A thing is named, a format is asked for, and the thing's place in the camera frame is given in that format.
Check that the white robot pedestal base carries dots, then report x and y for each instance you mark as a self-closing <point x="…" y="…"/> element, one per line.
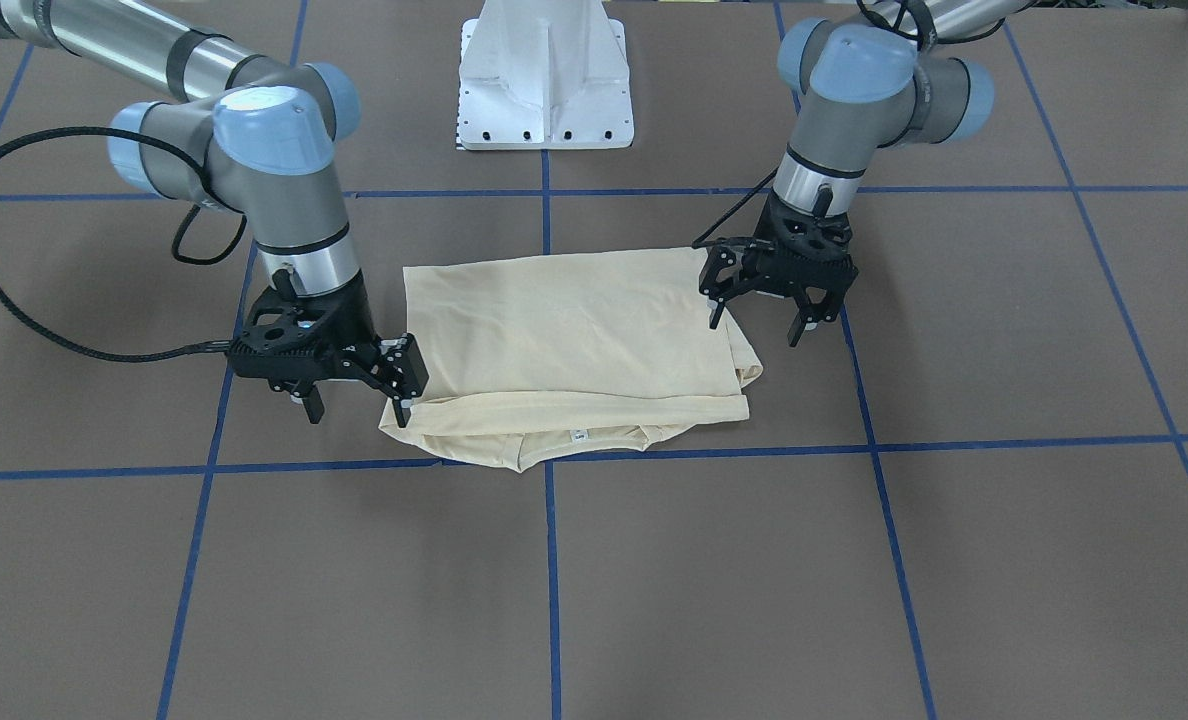
<point x="544" y="75"/>

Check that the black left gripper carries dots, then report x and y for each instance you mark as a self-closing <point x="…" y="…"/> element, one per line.
<point x="777" y="214"/>

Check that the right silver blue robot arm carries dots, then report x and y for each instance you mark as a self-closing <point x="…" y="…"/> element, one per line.
<point x="241" y="132"/>

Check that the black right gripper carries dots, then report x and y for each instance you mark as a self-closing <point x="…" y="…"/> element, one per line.
<point x="356" y="315"/>

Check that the cream long-sleeve printed shirt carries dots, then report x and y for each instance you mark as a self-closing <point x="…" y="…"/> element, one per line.
<point x="531" y="359"/>

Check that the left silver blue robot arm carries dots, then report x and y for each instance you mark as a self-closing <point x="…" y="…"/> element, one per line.
<point x="864" y="84"/>

